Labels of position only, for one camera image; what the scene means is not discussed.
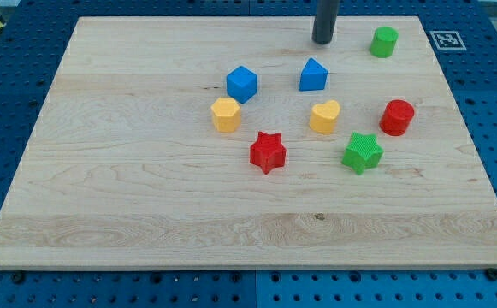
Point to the black bolt front left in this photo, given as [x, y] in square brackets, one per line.
[18, 277]

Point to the white fiducial marker tag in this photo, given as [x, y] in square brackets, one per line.
[447, 40]

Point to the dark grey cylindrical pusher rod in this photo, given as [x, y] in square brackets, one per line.
[324, 22]

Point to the light wooden board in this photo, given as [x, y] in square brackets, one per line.
[124, 169]

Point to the green cylinder block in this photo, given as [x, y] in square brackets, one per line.
[383, 42]

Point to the blue cube block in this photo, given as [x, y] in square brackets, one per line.
[241, 84]

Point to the red star block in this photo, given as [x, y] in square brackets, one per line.
[268, 152]

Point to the black bolt front right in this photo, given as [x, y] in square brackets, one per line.
[491, 274]

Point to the yellow heart block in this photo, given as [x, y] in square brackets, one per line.
[324, 117]

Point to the black bolt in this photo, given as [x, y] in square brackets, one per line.
[491, 274]
[18, 277]

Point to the yellow hexagon block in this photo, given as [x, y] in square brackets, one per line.
[226, 115]

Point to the blue triangle block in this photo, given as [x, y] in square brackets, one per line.
[313, 77]

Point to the red cylinder block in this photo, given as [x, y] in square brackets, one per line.
[397, 117]

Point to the green star block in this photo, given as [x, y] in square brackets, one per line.
[362, 152]

